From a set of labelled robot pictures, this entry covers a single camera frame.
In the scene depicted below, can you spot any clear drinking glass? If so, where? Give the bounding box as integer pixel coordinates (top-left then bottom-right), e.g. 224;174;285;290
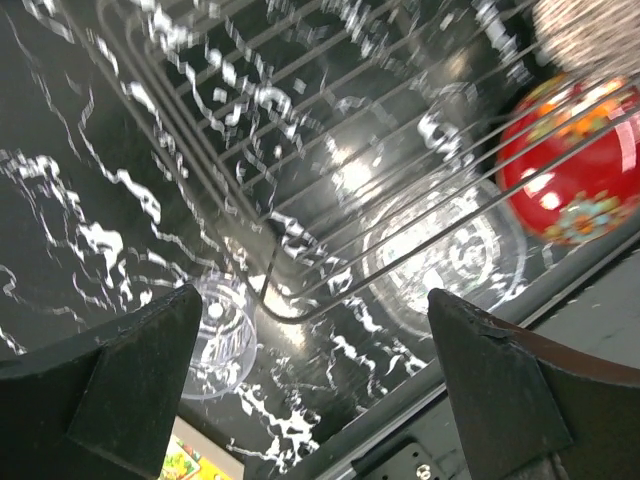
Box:
182;271;257;400

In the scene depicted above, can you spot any clear glass plate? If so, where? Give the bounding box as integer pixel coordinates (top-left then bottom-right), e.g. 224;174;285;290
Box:
361;173;527;337

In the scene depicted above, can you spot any metal wire dish rack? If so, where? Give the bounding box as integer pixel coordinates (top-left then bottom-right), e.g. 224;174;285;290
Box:
61;1;639;325

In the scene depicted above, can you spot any red floral plate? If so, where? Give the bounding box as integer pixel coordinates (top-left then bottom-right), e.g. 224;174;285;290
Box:
495;75;639;245

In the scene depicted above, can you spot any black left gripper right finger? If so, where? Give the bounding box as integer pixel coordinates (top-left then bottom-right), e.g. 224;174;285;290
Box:
428;289;639;479

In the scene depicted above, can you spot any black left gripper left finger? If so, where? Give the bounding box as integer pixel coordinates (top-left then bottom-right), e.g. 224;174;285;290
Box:
1;284;203;479

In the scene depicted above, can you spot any orange children's book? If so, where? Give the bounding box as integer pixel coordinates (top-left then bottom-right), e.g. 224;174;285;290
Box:
159;416;244;480

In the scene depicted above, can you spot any brown patterned bowl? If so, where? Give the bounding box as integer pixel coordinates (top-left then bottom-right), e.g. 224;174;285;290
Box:
533;0;639;81

